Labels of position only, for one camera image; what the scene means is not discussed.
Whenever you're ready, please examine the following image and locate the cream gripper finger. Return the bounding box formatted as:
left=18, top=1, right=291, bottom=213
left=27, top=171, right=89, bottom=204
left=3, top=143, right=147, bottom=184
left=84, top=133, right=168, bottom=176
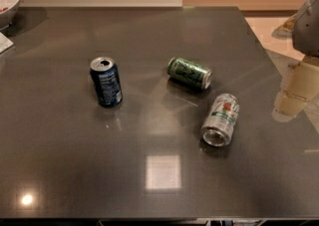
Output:
left=278, top=56, right=319, bottom=116

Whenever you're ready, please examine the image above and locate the silver 7up can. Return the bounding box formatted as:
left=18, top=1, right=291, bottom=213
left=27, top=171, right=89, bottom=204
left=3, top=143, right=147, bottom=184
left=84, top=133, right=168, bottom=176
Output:
left=200, top=94, right=239, bottom=147

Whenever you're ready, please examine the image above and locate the green soda can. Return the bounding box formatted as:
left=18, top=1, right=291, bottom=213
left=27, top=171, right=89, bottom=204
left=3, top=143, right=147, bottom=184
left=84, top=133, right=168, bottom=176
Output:
left=167, top=58, right=212, bottom=91

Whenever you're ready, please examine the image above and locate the blue Pepsi can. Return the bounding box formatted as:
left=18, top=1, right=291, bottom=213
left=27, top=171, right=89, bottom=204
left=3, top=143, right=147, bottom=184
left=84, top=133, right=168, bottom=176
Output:
left=90, top=57, right=123, bottom=108

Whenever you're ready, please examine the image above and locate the white paper sheet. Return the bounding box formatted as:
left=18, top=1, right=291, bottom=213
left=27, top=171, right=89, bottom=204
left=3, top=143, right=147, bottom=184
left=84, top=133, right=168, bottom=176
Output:
left=0, top=32, right=14, bottom=54

